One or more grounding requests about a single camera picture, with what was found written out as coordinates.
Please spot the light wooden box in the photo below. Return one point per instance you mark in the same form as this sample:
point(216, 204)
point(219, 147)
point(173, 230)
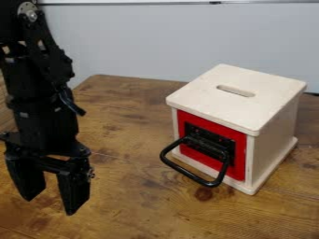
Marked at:
point(251, 102)

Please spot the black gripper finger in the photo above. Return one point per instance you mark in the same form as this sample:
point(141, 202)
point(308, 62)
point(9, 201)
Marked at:
point(26, 177)
point(73, 180)

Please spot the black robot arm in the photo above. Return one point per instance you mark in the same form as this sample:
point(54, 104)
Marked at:
point(34, 66)

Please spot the red drawer front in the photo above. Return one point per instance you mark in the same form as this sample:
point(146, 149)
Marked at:
point(212, 140)

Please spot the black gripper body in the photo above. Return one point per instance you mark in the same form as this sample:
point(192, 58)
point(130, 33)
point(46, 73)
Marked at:
point(44, 143)

